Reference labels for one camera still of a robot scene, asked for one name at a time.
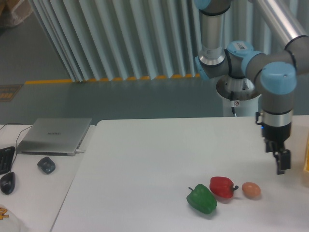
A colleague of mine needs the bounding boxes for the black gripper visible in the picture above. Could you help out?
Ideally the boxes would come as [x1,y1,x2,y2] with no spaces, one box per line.
[261,122,292,175]

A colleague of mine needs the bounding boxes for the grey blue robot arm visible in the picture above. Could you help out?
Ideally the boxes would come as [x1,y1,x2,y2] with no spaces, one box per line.
[195,0,309,174]

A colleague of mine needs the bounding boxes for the brown egg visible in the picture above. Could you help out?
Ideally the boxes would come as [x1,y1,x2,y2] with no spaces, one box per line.
[242,182,261,199]

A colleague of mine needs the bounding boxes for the red bell pepper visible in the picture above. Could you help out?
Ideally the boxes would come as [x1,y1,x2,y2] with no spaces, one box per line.
[210,176,239,199]

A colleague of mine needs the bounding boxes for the green bell pepper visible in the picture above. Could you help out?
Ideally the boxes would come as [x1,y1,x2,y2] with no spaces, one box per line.
[186,184,217,214]

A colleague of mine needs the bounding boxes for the corrugated white partition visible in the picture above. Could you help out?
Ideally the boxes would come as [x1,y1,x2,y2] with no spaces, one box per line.
[30,0,309,82]

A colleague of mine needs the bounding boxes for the silver closed laptop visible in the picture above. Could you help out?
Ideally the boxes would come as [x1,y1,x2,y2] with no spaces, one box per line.
[16,118,92,156]

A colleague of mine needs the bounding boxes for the dark earbuds case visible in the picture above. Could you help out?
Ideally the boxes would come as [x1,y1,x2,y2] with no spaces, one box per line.
[37,157,56,174]

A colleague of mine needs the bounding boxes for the black keyboard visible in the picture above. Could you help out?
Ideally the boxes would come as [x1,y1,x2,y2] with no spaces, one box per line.
[0,146,15,174]

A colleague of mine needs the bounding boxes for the black computer mouse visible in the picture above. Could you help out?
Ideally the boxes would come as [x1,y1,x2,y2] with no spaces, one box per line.
[0,172,16,195]

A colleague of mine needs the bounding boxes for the white cap orange logo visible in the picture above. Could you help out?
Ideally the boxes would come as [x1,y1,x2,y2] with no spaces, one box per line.
[0,204,28,232]

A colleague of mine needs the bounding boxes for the cardboard box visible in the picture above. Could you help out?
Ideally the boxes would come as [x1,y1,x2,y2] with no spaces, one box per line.
[0,0,33,29]

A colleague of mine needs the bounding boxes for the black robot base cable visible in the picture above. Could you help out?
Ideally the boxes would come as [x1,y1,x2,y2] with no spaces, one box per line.
[229,90,238,117]

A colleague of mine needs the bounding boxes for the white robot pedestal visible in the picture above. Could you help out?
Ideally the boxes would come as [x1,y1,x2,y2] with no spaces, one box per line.
[216,75,260,117]

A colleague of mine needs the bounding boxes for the black thin cable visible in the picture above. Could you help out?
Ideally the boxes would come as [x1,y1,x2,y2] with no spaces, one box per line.
[0,123,33,174]

